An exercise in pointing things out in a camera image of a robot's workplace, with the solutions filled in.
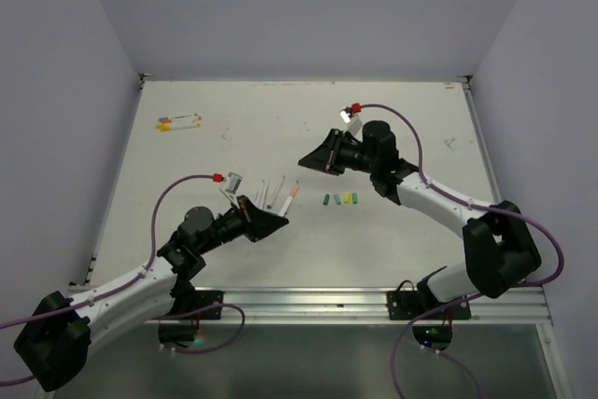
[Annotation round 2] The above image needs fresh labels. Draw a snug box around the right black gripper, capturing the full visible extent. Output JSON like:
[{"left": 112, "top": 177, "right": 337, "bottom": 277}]
[{"left": 299, "top": 126, "right": 378, "bottom": 174}]

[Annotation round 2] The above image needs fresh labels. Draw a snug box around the black mounting plate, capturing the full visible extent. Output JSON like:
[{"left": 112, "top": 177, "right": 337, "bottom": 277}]
[
  {"left": 386, "top": 290, "right": 472, "bottom": 321},
  {"left": 170, "top": 290, "right": 224, "bottom": 321}
]

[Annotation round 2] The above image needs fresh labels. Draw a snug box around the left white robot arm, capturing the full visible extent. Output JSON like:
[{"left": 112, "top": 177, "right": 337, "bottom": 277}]
[{"left": 14, "top": 195, "right": 289, "bottom": 392}]

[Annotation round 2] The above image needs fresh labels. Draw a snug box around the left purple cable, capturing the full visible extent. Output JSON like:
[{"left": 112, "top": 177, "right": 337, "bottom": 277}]
[{"left": 0, "top": 174, "right": 247, "bottom": 384}]

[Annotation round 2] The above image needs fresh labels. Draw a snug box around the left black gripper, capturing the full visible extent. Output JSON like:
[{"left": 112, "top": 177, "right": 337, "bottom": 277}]
[{"left": 196, "top": 193, "right": 288, "bottom": 253}]

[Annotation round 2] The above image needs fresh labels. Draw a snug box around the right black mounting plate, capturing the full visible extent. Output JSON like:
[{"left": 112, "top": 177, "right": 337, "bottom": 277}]
[{"left": 386, "top": 290, "right": 472, "bottom": 321}]

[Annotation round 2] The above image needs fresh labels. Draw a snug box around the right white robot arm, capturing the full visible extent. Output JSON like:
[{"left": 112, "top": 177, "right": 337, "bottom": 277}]
[{"left": 298, "top": 121, "right": 541, "bottom": 318}]

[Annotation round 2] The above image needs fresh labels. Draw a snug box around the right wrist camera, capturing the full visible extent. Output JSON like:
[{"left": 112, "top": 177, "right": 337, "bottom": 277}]
[{"left": 339, "top": 103, "right": 363, "bottom": 137}]

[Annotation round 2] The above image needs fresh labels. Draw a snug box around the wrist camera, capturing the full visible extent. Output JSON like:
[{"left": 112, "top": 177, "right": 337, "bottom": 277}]
[
  {"left": 339, "top": 103, "right": 363, "bottom": 137},
  {"left": 212, "top": 172, "right": 243, "bottom": 207}
]

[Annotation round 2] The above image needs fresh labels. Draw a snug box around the purple cable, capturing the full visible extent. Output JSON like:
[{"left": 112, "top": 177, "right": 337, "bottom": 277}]
[
  {"left": 0, "top": 174, "right": 247, "bottom": 384},
  {"left": 362, "top": 103, "right": 564, "bottom": 399}
]

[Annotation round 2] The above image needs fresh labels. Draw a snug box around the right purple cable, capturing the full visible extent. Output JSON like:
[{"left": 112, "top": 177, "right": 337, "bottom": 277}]
[{"left": 362, "top": 103, "right": 564, "bottom": 399}]

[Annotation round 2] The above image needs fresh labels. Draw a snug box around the dark green marker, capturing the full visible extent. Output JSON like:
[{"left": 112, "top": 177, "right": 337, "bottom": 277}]
[{"left": 266, "top": 176, "right": 286, "bottom": 209}]

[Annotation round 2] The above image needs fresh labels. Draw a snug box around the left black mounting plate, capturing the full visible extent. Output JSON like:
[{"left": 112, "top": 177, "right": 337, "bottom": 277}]
[{"left": 170, "top": 290, "right": 224, "bottom": 321}]

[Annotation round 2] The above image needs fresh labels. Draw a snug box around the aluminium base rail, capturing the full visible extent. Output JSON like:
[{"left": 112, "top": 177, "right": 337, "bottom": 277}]
[{"left": 219, "top": 287, "right": 551, "bottom": 325}]

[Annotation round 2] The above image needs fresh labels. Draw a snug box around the orange capped marker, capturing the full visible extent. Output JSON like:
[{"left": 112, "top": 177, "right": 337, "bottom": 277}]
[{"left": 155, "top": 121, "right": 201, "bottom": 132}]

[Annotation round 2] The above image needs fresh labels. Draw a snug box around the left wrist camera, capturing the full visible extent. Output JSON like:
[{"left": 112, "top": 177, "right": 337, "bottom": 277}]
[{"left": 212, "top": 172, "right": 243, "bottom": 207}]

